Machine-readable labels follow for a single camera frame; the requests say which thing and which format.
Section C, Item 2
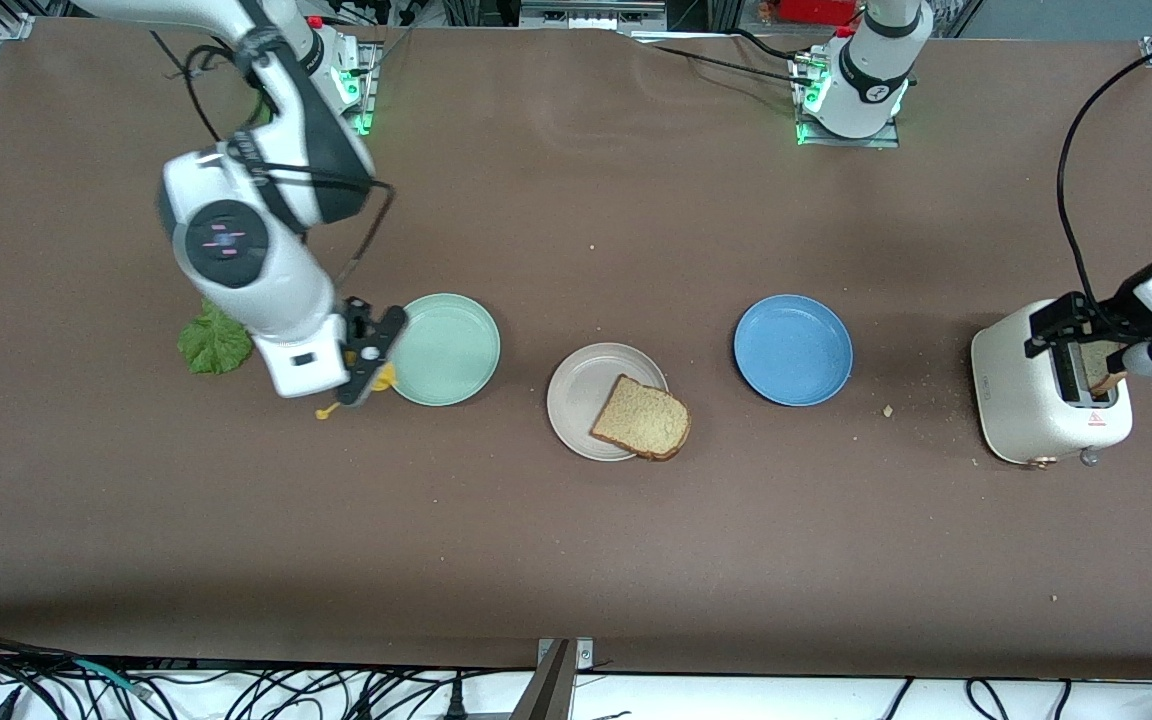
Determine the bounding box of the yellow mustard squeeze bottle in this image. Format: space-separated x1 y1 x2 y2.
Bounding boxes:
313 361 400 420

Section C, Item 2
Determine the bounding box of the brown bread slice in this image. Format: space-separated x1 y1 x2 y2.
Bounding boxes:
1080 339 1130 398
589 373 693 463

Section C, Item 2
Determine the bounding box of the green lettuce leaf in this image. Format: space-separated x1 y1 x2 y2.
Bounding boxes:
175 297 256 377

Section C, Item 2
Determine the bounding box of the mint green round plate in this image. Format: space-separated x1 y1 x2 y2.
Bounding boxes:
387 292 503 408

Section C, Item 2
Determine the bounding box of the beige round plate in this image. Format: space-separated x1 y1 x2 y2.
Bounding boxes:
546 341 671 463

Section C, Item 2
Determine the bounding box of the blue round plate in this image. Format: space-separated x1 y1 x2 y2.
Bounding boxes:
732 293 855 408

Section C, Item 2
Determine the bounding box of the white two-slot toaster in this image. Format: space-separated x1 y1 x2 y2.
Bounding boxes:
970 297 1135 470

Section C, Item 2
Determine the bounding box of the red box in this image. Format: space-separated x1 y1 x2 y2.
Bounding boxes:
778 0 860 27

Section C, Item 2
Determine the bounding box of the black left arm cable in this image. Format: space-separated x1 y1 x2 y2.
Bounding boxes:
1057 34 1152 312

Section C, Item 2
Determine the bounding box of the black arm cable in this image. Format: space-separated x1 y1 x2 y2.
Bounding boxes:
150 29 398 292
1057 34 1152 312

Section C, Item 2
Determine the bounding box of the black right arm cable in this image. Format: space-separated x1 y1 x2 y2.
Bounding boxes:
150 29 398 292

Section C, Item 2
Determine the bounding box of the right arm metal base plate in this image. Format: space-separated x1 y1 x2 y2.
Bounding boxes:
324 38 380 137

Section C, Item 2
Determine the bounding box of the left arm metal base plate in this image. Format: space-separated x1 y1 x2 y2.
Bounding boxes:
793 50 903 150

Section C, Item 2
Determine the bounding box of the grey aluminium post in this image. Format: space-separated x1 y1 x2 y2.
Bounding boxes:
510 636 595 720

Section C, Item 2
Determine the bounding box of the grey metal bracket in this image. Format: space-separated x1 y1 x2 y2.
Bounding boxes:
518 0 668 32

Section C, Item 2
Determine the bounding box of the teal floor cable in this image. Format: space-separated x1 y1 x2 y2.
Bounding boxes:
70 656 153 699

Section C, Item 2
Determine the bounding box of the black cable on table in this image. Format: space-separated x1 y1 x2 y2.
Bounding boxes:
624 27 819 87

